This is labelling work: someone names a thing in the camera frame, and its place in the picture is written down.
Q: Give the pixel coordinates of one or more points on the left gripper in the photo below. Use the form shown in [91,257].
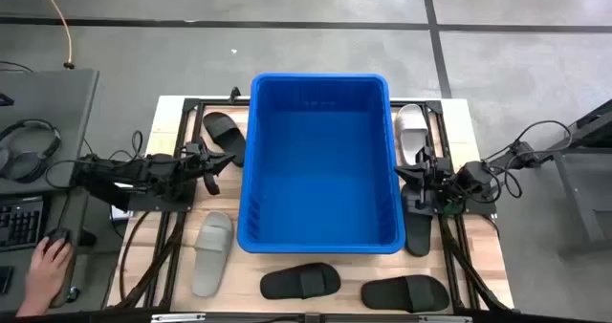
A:
[198,163]

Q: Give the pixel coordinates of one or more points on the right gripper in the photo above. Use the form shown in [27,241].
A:
[437,184]

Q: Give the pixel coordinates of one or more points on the grey slide sandal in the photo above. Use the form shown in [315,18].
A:
[210,256]

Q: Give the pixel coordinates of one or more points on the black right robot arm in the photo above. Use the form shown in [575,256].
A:
[473,175]

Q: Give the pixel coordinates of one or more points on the person's forearm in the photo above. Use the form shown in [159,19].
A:
[31,308]

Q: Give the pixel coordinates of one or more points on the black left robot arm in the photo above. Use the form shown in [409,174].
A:
[143,175]

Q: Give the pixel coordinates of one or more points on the blue plastic bin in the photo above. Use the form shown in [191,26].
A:
[320,170]

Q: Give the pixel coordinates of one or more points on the white slide sandal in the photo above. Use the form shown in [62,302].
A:
[410,132]

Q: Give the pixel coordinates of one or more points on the black clamp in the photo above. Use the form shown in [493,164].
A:
[234,94]

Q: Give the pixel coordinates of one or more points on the dark grey stand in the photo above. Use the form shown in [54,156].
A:
[576,194]

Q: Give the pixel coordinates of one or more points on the grey desk top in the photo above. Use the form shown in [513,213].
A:
[52,103]

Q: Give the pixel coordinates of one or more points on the black computer mouse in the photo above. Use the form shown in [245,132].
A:
[57,233]

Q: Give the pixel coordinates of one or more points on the black headphones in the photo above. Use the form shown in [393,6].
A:
[26,166]

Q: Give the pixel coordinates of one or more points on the black round knob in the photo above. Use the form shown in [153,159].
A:
[73,294]

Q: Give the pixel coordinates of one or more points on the person's hand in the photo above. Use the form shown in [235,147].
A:
[48,265]

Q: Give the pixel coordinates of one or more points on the black keyboard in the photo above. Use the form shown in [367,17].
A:
[19,222]

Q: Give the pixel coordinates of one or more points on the small black device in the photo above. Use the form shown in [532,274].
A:
[5,99]

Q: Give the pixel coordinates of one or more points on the black phone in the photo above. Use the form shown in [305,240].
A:
[6,280]

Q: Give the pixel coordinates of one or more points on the grey keyboard shelf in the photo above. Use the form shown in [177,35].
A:
[14,304]

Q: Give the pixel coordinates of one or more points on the black aluminium frame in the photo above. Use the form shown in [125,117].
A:
[217,101]

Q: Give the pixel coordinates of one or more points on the silver bracket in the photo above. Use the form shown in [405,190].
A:
[444,319]
[177,317]

